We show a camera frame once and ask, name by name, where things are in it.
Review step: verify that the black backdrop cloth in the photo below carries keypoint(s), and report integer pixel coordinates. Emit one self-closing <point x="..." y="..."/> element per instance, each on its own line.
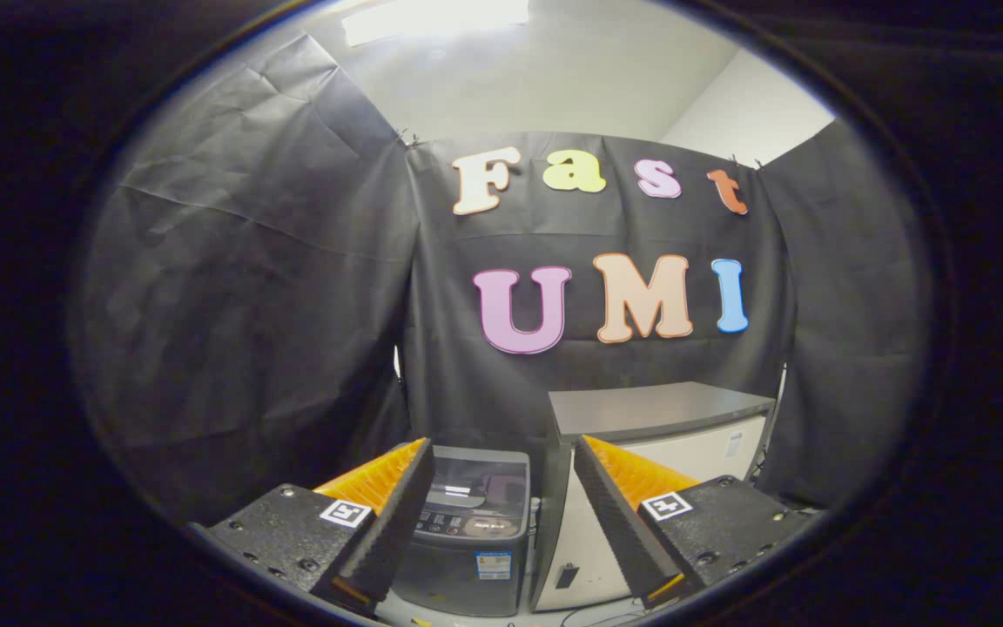
<point x="249" y="305"/>

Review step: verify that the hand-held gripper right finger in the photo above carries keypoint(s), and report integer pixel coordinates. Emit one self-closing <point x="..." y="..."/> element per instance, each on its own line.
<point x="619" y="522"/>

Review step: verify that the white cabinet with dark top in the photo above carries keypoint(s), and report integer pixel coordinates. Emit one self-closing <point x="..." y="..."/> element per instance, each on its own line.
<point x="658" y="409"/>

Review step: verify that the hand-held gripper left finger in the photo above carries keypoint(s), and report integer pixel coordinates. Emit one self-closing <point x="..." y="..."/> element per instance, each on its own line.
<point x="393" y="522"/>

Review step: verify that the grey washing machine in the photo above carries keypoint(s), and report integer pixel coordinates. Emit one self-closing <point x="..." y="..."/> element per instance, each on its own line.
<point x="458" y="570"/>

